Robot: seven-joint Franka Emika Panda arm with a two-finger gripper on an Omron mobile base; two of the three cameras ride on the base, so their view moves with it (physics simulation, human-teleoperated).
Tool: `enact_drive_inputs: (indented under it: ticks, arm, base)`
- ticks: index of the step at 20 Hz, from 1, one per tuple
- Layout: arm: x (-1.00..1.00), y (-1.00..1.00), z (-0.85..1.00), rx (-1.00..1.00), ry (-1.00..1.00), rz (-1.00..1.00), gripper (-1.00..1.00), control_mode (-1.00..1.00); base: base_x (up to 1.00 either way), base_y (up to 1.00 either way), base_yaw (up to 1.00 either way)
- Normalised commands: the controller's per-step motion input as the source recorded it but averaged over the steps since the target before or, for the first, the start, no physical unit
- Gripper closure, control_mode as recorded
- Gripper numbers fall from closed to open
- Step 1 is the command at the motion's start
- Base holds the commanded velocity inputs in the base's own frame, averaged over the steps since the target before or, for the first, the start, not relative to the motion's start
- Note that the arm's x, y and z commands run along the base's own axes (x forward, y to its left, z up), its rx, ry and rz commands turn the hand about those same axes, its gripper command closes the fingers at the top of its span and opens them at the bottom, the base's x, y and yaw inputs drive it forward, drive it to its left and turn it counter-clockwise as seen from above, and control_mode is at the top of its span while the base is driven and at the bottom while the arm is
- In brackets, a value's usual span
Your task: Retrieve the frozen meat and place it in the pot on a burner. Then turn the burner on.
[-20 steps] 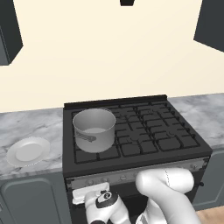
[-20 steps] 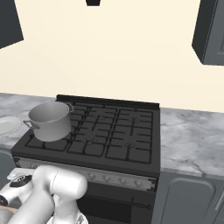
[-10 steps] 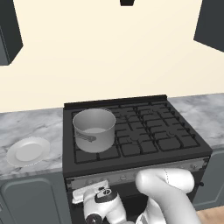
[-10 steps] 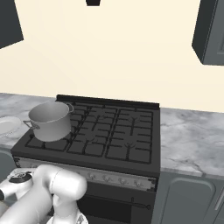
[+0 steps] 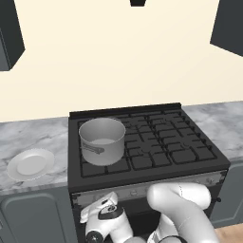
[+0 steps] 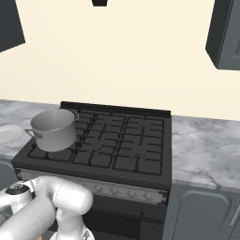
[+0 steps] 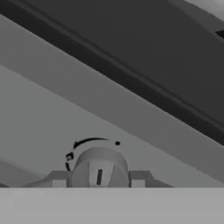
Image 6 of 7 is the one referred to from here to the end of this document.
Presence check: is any black range hood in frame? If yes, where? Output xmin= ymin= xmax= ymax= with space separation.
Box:
xmin=91 ymin=0 xmax=109 ymax=8

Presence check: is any white plate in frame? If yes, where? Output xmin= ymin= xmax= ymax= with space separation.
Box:
xmin=0 ymin=124 xmax=24 ymax=146

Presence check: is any silver cabinet door handle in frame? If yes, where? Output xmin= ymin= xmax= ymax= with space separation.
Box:
xmin=229 ymin=200 xmax=240 ymax=227

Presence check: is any grey metal pot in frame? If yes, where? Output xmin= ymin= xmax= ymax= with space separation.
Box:
xmin=24 ymin=108 xmax=80 ymax=153

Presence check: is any grey base cabinet door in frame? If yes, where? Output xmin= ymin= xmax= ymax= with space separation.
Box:
xmin=0 ymin=158 xmax=19 ymax=191
xmin=161 ymin=183 xmax=240 ymax=240

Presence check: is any dark grey wall cabinet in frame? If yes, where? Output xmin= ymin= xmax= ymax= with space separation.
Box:
xmin=204 ymin=0 xmax=240 ymax=71
xmin=0 ymin=0 xmax=26 ymax=53

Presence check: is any black oven door handle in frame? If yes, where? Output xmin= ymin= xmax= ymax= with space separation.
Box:
xmin=92 ymin=207 xmax=163 ymax=226

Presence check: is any black gas stove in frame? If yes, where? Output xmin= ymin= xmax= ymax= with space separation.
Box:
xmin=11 ymin=100 xmax=173 ymax=240

